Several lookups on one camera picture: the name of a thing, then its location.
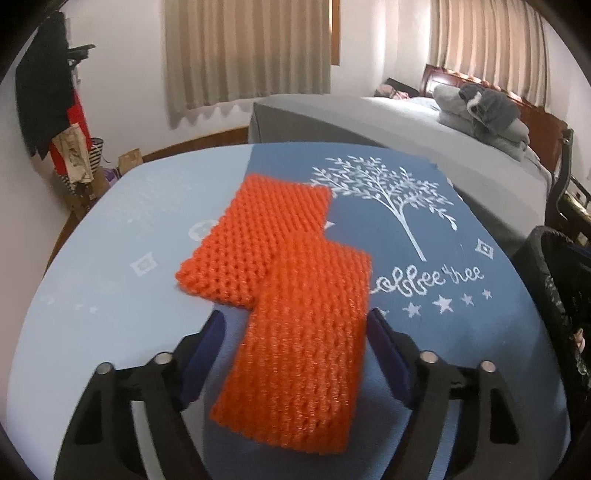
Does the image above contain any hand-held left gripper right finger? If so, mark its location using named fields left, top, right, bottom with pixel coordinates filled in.
left=367, top=308, right=539, bottom=480

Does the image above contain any black clothes rack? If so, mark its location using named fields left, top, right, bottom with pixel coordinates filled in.
left=65, top=44, right=97, bottom=93

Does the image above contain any black pillow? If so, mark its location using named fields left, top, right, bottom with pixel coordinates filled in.
left=383, top=78, right=422, bottom=97

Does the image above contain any red garment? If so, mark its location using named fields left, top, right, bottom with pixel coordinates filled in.
left=48, top=90, right=90, bottom=176

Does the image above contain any dark wooden headboard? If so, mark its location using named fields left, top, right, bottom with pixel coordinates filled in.
left=421, top=64, right=570, bottom=155

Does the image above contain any blue printed tablecloth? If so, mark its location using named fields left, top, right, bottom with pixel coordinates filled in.
left=9, top=142, right=573, bottom=480

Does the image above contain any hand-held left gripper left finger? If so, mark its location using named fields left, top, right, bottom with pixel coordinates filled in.
left=54, top=310, right=227, bottom=480

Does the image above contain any brown paper bag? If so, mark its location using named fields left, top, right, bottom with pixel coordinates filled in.
left=117, top=148, right=143, bottom=177

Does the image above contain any bed with grey sheet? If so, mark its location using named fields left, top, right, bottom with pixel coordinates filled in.
left=248, top=93, right=555, bottom=259

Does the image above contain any wooden window frame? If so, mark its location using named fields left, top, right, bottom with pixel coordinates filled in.
left=329, top=0, right=341, bottom=66

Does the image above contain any light grey folded quilt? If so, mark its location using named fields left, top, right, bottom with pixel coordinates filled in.
left=433, top=83, right=532, bottom=161

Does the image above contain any black hanging garment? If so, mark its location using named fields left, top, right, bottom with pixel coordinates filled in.
left=15, top=11, right=77, bottom=160

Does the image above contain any narrow beige curtain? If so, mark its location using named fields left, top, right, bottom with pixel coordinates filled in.
left=429, top=0, right=550, bottom=107

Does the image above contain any dark grey garment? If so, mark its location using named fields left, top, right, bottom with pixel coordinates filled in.
left=458, top=83, right=519, bottom=136

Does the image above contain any wide beige curtain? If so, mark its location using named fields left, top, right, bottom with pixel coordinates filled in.
left=165, top=0, right=334, bottom=130

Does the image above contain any black chair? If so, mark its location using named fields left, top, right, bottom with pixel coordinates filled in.
left=545, top=128, right=591, bottom=250

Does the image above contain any cardboard box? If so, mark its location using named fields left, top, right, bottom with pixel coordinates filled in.
left=62, top=178, right=112, bottom=219

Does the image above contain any black trash bin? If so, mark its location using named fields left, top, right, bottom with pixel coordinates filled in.
left=512, top=225, right=591, bottom=409

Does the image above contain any orange foam net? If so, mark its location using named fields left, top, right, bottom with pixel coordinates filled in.
left=175, top=173, right=334, bottom=311
left=210, top=233, right=374, bottom=459

